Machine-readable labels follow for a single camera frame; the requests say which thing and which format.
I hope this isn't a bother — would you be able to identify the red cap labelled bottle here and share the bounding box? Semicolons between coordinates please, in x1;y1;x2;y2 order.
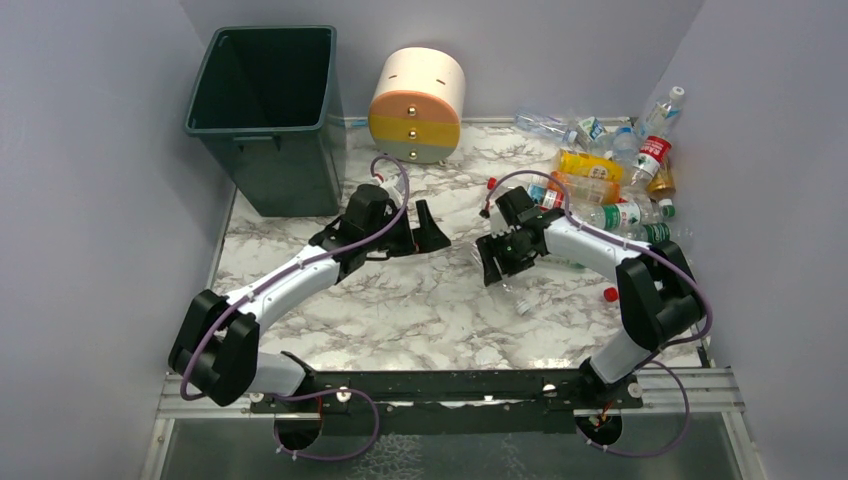
479;174;568;222

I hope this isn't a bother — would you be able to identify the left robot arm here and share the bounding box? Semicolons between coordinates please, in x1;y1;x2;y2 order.
167;184;451;406

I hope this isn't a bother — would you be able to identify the yellow drink bottle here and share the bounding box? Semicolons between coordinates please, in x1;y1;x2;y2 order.
557;149;625;183

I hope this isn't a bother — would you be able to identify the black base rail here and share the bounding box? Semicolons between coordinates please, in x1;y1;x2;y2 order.
250;369;643;436

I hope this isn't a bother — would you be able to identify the aluminium frame rail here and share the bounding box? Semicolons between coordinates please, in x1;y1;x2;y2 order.
156;370;746;421

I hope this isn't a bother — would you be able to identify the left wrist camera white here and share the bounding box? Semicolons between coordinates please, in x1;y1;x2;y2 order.
372;173;407;209

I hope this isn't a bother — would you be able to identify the round pastel drawer cabinet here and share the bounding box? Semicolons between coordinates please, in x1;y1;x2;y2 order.
367;47;466;164

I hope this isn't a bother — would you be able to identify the blue cap clear bottle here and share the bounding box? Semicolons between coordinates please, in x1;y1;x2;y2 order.
604;126;641;165

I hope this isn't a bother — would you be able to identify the dark green plastic bin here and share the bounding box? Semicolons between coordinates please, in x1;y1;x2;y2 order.
184;25;347;217

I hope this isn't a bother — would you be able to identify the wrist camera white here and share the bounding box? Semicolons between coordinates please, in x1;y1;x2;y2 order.
479;205;511;237
372;173;407;209

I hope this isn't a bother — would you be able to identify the orange drink bottle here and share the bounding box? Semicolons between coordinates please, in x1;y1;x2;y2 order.
551;171;620;205

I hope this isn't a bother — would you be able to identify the amber tea bottle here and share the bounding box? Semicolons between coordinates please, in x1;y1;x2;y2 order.
647;157;676;202

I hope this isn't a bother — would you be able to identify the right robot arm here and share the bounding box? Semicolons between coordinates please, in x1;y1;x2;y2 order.
475;187;712;396

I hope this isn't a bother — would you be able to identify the clear bottle at back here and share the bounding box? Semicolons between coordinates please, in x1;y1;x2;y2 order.
514;109;578;144

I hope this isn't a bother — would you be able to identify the red label clear bottle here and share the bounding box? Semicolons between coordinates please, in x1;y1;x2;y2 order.
628;135;672;188

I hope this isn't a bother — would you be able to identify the loose red bottle cap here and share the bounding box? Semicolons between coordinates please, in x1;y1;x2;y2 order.
603;287;619;302

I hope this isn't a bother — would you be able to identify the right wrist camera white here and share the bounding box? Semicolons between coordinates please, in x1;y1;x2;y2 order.
479;205;511;237

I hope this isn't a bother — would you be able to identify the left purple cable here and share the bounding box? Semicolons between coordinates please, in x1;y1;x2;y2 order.
178;154;412;462

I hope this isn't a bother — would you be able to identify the green label water bottle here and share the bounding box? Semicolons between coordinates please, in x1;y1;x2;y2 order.
571;200;677;231

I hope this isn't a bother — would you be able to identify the clear crushed bottle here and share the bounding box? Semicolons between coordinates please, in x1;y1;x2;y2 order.
467;244;533;316

